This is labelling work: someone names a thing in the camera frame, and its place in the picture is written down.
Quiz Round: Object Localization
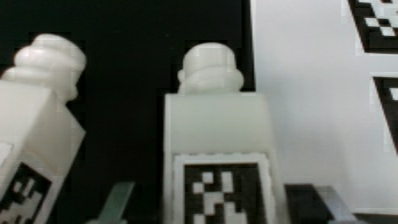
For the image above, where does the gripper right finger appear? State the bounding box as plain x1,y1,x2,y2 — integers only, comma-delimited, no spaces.
284,184,370,224

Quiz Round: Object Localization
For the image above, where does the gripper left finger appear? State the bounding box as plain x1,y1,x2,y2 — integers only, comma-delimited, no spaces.
85,182,135,224

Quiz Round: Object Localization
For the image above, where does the white marker base sheet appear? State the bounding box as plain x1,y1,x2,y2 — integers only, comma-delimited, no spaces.
251,0,398,215

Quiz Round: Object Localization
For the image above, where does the white table leg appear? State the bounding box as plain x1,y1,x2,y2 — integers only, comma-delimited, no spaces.
0,34,85,224
162,43,290,224

